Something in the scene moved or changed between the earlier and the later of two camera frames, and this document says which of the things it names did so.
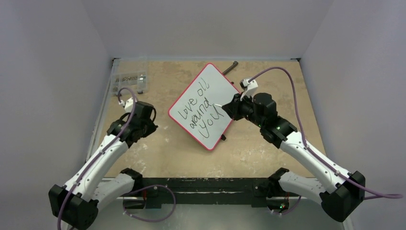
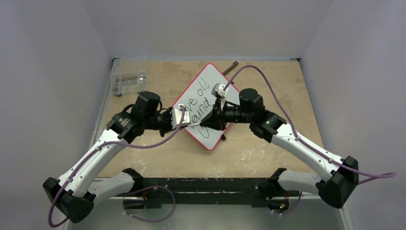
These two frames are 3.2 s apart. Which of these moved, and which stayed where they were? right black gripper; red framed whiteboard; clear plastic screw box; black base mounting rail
Moved: right black gripper
Stayed: red framed whiteboard; black base mounting rail; clear plastic screw box
